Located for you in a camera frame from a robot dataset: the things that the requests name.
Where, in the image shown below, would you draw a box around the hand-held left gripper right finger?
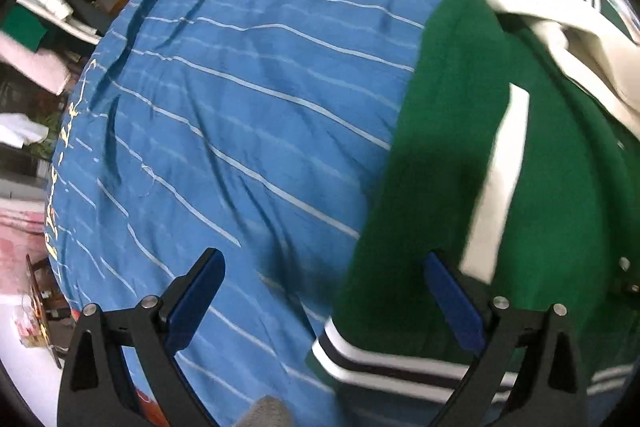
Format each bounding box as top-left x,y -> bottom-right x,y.
422,251 -> 589,427

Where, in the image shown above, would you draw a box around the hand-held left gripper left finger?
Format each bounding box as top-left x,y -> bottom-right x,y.
56,248 -> 226,427

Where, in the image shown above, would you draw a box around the green varsity jacket white sleeves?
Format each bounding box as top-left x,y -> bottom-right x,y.
306,0 -> 640,414

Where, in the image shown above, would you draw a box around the black clothes rack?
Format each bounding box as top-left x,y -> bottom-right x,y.
45,0 -> 146,45

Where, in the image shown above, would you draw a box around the blue striped plaid quilt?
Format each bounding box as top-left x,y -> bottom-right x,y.
42,0 -> 628,427

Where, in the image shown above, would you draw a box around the white cloth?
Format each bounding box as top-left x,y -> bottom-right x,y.
0,113 -> 48,146

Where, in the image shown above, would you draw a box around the pink fluffy coat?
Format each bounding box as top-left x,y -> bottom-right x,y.
0,32 -> 71,95

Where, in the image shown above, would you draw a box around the green hanging garment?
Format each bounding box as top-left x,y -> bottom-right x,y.
2,4 -> 48,54

